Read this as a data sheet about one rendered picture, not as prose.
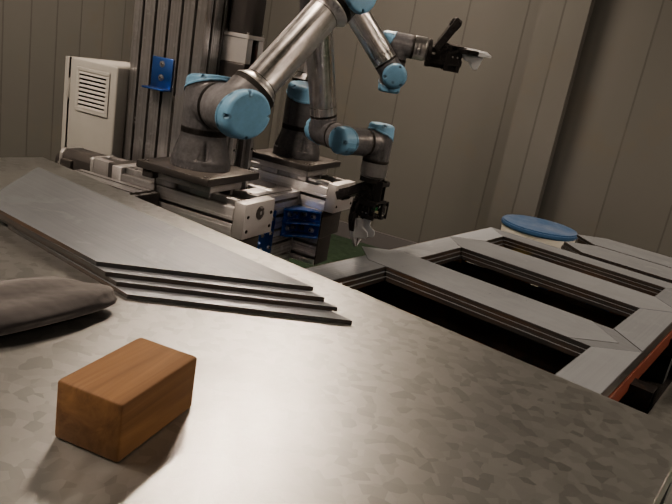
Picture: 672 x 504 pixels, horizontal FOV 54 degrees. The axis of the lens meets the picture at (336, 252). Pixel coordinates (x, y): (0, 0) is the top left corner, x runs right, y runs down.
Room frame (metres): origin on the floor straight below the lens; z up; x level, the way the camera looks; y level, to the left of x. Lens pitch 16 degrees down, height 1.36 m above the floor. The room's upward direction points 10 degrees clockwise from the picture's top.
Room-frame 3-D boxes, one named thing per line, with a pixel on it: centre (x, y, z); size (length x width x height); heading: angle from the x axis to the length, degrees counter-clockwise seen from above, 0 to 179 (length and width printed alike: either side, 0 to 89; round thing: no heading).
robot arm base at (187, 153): (1.66, 0.38, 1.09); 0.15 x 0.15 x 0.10
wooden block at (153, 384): (0.47, 0.14, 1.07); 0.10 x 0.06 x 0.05; 162
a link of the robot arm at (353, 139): (1.81, 0.02, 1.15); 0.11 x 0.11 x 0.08; 41
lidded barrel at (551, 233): (4.07, -1.23, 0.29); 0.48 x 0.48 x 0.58
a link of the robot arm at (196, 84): (1.65, 0.38, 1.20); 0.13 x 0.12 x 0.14; 41
